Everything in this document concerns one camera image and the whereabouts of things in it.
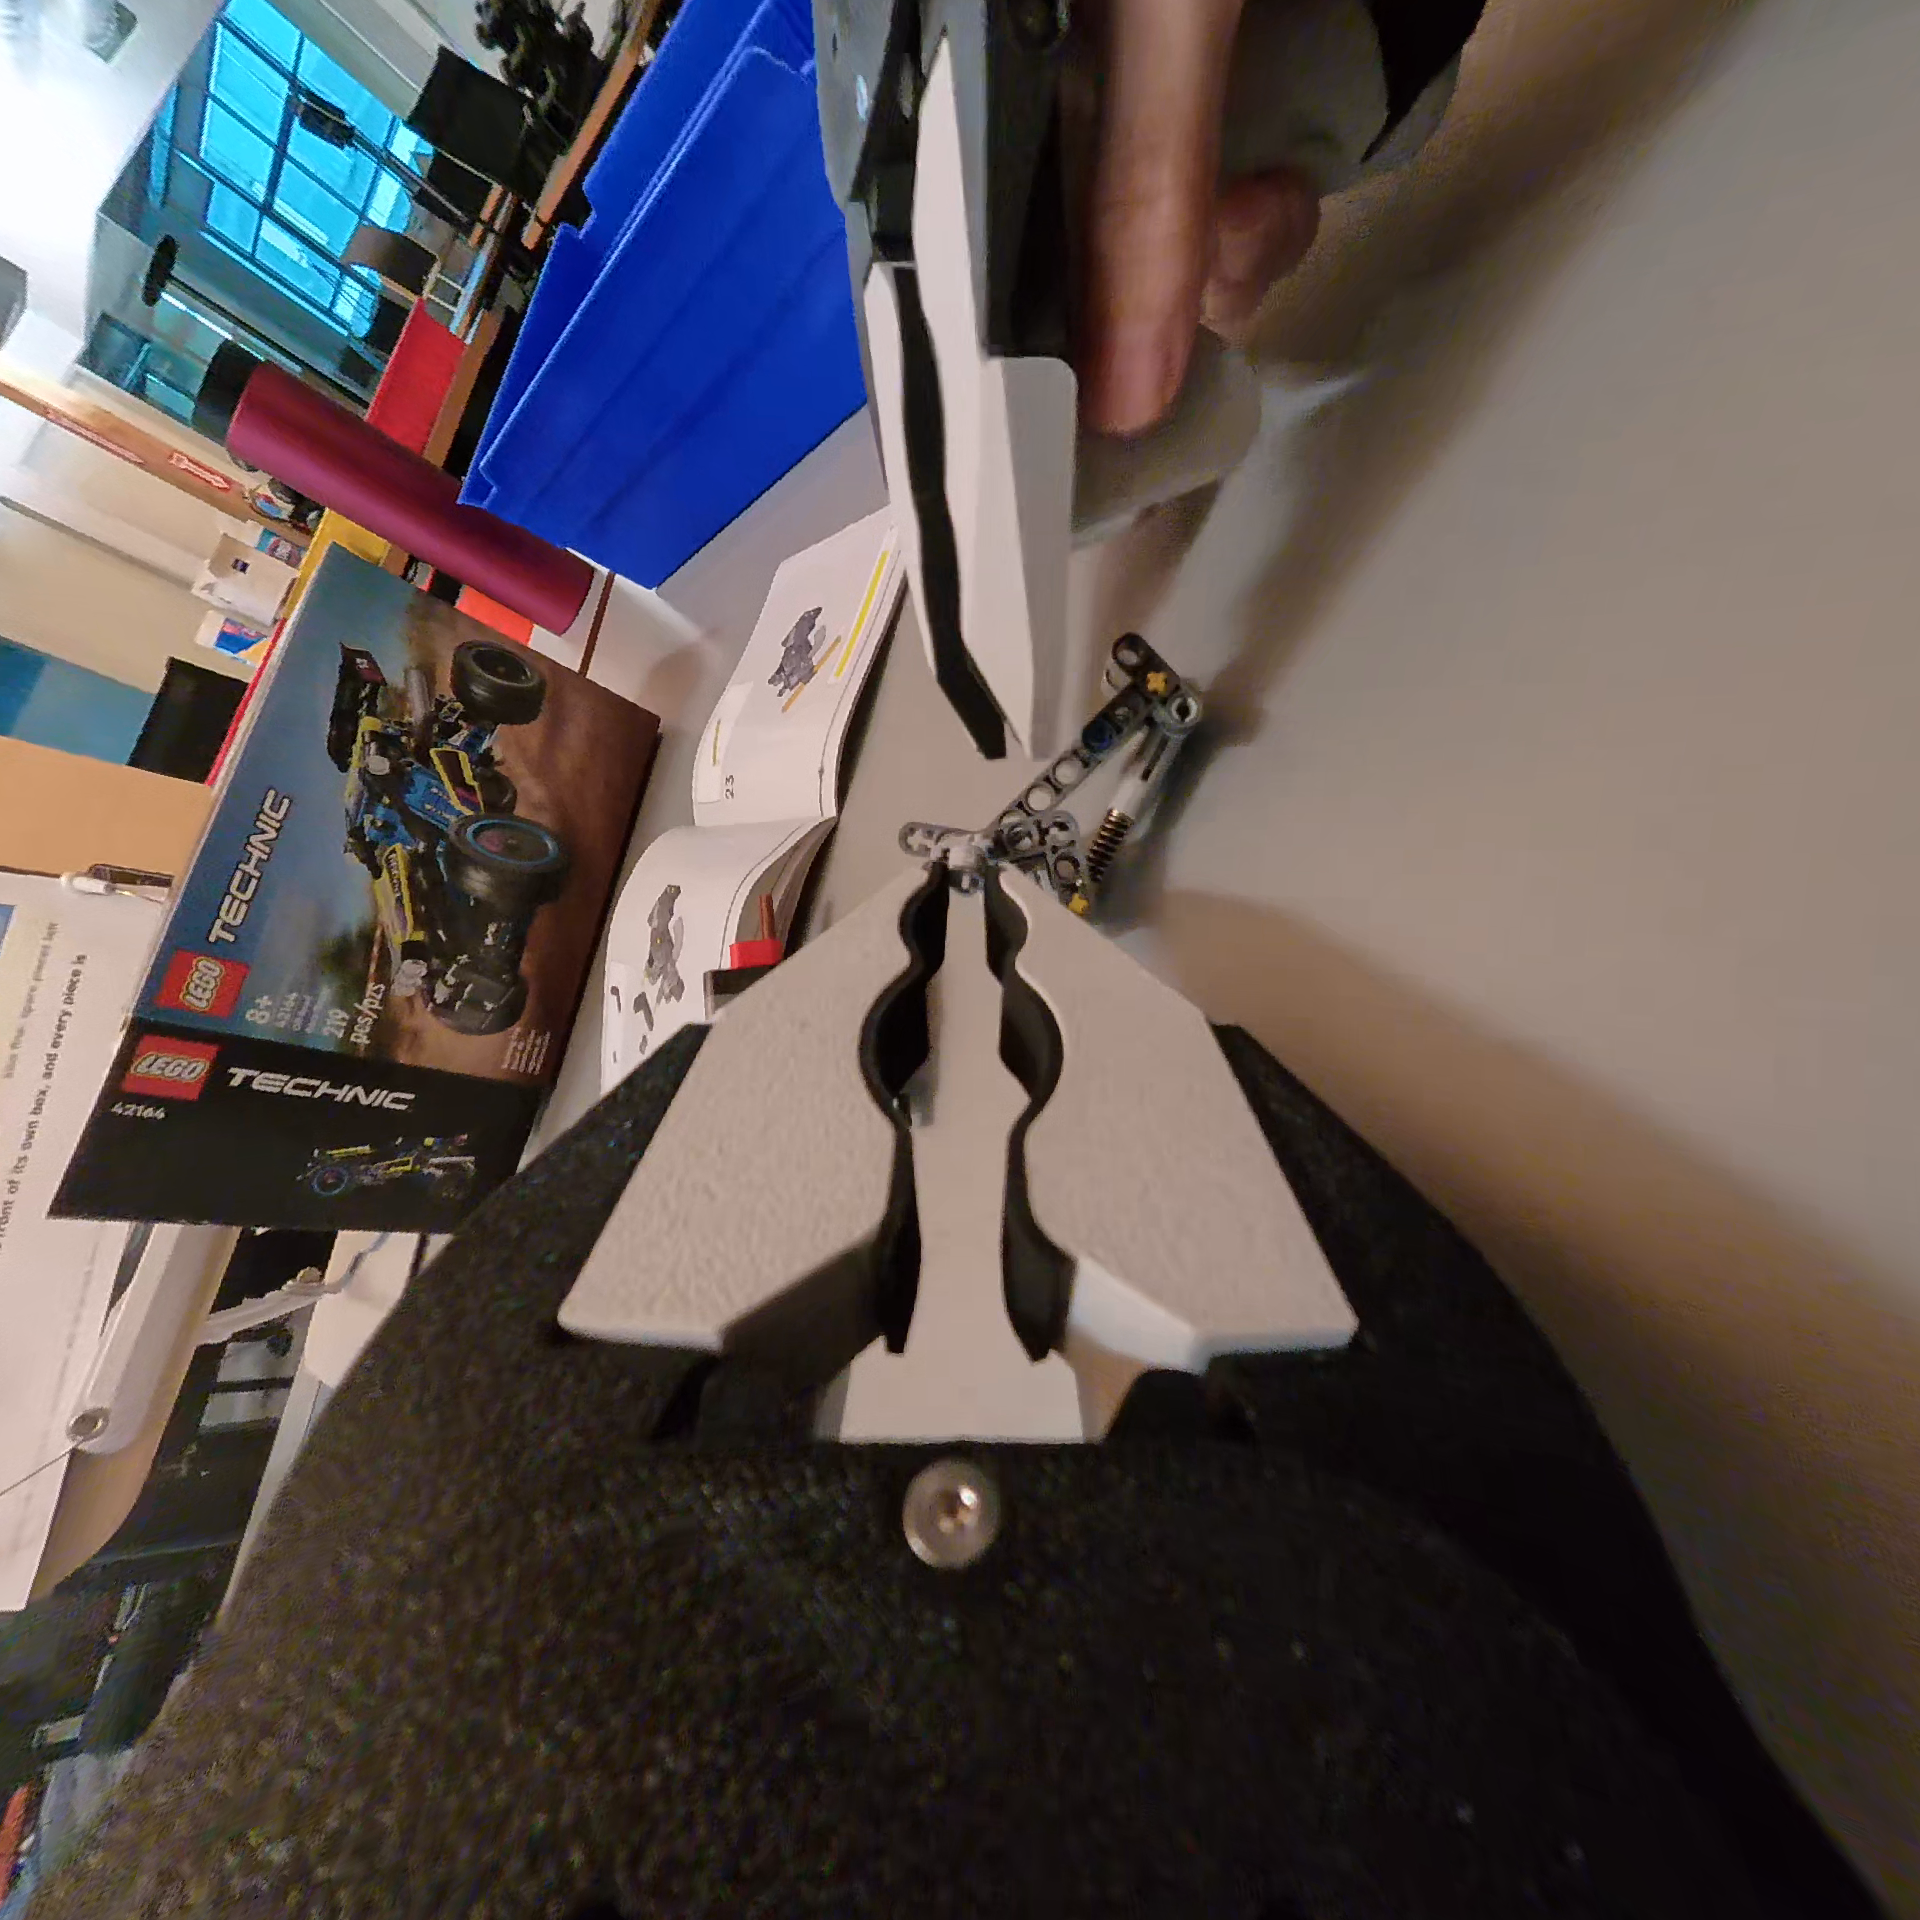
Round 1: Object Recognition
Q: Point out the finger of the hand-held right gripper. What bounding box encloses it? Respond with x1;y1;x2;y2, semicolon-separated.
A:
912;45;1080;762
860;259;1010;762

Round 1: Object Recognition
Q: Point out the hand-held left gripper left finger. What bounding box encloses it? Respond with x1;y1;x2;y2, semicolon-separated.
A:
555;866;955;1444

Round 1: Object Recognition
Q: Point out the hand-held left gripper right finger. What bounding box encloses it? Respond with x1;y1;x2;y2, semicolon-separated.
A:
978;866;1359;1444

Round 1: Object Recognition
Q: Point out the grey lego suspension assembly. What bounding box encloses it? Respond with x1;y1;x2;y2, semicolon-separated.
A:
896;630;1212;915

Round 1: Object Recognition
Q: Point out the lego set box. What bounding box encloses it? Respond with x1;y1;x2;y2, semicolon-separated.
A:
45;539;666;1239

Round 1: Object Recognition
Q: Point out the person's right hand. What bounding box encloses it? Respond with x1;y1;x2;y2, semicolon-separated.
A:
1084;0;1325;442

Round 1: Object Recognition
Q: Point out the blue plastic bin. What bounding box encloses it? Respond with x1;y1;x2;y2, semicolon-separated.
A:
456;224;875;591
575;0;840;255

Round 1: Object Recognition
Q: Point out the open instruction booklet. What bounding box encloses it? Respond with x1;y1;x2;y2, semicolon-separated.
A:
596;508;912;1096

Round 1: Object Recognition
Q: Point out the red box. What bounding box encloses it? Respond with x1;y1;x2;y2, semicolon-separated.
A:
364;298;506;464

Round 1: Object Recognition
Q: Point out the maroon tube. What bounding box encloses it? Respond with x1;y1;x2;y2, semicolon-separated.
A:
221;364;596;636

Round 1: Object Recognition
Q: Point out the yellow box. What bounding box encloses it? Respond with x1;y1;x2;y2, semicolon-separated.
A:
274;508;413;586

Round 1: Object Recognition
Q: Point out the large window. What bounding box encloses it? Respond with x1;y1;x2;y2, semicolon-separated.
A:
76;0;440;396

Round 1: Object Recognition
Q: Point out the white instruction sheet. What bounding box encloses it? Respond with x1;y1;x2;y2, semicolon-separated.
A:
0;870;170;1608

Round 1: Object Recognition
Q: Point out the black box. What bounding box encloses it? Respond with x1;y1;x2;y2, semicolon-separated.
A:
127;656;252;783

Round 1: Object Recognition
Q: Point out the cardboard box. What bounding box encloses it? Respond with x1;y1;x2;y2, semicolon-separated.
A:
0;735;215;886

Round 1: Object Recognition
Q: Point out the white metal bracket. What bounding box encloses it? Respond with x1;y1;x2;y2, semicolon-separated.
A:
76;1230;376;1455

